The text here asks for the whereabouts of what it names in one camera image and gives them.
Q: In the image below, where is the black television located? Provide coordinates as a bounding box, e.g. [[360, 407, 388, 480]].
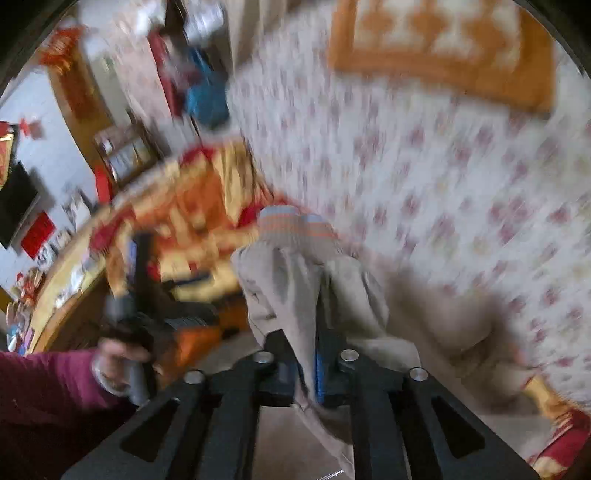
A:
[[0, 161, 41, 249]]

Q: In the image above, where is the beige hooded sweatshirt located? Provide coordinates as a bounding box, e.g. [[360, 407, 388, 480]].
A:
[[231, 205, 543, 480]]

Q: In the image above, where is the blue bag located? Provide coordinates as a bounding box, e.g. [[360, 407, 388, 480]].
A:
[[184, 46, 232, 131]]

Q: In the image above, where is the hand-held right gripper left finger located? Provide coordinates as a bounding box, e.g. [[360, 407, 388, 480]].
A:
[[60, 330, 302, 480]]

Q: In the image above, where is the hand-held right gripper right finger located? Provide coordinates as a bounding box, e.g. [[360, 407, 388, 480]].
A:
[[316, 329, 542, 480]]

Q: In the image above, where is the person's left hand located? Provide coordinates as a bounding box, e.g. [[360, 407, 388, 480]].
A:
[[92, 338, 153, 395]]

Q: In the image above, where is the red and yellow blanket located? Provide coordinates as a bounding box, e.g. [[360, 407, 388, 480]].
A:
[[89, 141, 591, 468]]

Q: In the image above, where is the orange patterned blanket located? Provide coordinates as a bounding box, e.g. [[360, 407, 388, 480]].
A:
[[327, 0, 557, 116]]

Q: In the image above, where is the person's left forearm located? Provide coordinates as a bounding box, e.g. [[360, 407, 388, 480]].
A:
[[0, 350, 137, 480]]

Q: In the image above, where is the red wall decoration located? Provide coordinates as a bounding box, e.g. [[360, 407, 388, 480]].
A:
[[38, 27, 89, 75]]

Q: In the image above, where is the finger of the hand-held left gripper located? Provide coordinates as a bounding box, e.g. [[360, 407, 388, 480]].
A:
[[130, 231, 156, 301]]

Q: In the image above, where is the red hanging cloth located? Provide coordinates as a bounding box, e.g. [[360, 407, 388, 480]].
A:
[[147, 31, 186, 118]]

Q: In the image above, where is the floral bed sheet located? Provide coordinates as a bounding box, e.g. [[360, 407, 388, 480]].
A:
[[226, 0, 591, 409]]

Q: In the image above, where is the wooden cabinet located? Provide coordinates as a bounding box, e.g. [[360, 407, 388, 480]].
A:
[[27, 203, 122, 357]]

